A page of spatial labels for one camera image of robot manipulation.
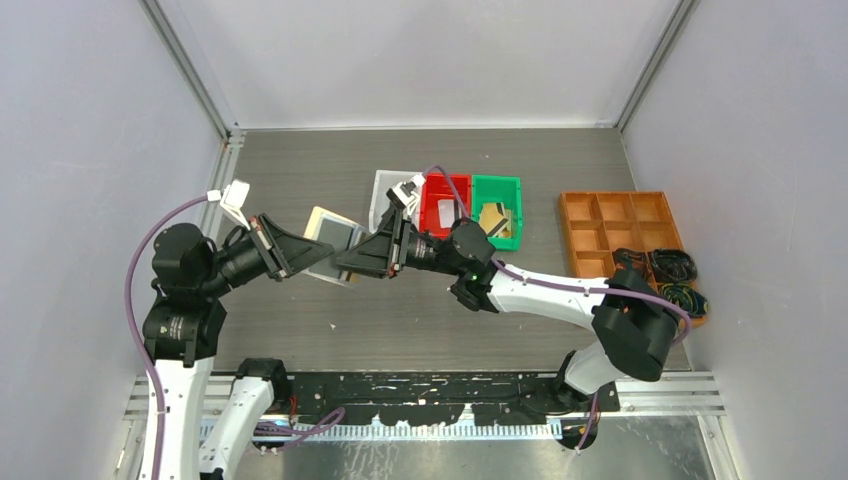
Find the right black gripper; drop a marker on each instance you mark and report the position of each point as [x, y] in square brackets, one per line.
[385, 252]

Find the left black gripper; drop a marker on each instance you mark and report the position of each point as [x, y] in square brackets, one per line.
[287, 253]

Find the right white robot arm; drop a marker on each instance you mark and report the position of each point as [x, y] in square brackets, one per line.
[634, 327]

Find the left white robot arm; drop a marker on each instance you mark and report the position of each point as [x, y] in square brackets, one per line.
[180, 337]

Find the white striped card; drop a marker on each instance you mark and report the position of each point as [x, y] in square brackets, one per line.
[448, 212]

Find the white plastic bin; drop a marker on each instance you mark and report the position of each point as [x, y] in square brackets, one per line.
[383, 181]

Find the green plastic bin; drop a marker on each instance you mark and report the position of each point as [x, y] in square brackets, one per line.
[506, 189]

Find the orange compartment tray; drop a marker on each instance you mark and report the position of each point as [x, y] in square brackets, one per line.
[609, 231]

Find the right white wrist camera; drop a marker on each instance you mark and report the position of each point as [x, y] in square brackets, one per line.
[406, 195]

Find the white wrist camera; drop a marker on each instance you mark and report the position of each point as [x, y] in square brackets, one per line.
[406, 195]
[231, 200]

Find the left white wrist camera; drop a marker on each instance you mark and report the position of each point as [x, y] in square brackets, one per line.
[231, 200]

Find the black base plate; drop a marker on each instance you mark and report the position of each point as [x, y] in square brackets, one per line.
[418, 399]

